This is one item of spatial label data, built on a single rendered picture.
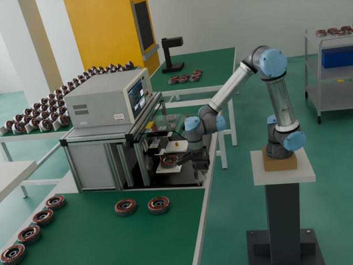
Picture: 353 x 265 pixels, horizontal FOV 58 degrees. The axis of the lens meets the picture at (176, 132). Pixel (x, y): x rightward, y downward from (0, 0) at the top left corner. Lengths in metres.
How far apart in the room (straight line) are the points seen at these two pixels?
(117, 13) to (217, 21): 2.39
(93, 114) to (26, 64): 4.05
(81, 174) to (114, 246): 0.57
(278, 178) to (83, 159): 1.10
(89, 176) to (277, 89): 1.16
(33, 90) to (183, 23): 3.29
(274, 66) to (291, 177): 0.64
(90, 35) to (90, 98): 3.92
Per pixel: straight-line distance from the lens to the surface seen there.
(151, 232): 1.60
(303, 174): 1.86
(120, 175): 1.90
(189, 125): 1.50
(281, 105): 1.61
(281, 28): 7.11
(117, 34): 5.56
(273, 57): 1.50
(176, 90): 3.50
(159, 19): 7.23
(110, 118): 1.87
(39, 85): 5.87
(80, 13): 5.76
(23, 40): 5.77
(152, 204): 1.69
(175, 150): 2.16
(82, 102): 1.90
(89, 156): 1.90
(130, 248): 1.55
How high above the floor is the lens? 1.78
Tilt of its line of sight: 25 degrees down
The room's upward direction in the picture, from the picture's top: 11 degrees counter-clockwise
